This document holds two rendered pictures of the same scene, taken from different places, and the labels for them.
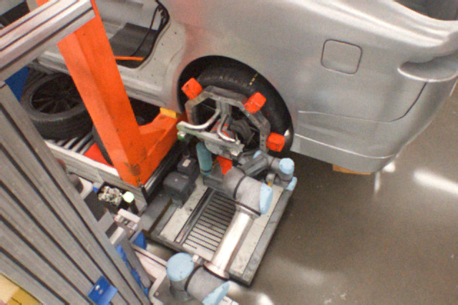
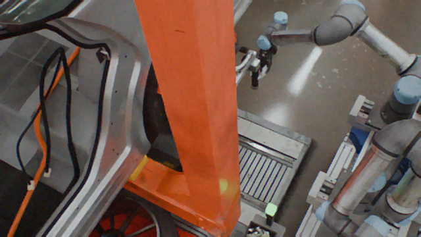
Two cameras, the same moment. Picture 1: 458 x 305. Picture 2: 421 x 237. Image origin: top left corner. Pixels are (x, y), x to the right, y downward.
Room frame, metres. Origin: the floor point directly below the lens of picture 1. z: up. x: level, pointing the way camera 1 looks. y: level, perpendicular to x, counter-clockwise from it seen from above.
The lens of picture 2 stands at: (1.40, 1.36, 2.65)
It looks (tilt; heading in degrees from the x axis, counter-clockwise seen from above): 57 degrees down; 275
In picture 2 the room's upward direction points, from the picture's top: 8 degrees counter-clockwise
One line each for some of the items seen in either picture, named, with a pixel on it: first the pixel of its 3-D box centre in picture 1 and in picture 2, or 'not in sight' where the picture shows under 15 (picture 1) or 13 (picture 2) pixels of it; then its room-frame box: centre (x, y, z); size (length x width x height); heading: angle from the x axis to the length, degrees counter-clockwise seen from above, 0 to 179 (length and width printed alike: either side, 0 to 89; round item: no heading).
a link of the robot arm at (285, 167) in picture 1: (283, 168); (278, 24); (1.13, -0.29, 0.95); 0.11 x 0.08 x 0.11; 54
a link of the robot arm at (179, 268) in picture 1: (182, 270); (407, 93); (0.61, 0.22, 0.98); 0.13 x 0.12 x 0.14; 54
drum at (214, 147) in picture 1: (222, 134); not in sight; (1.49, 0.02, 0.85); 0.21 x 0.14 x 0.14; 150
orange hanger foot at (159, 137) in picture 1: (159, 124); (158, 178); (1.78, 0.44, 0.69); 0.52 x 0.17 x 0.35; 150
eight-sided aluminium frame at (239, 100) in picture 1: (227, 127); not in sight; (1.56, -0.01, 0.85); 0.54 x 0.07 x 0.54; 60
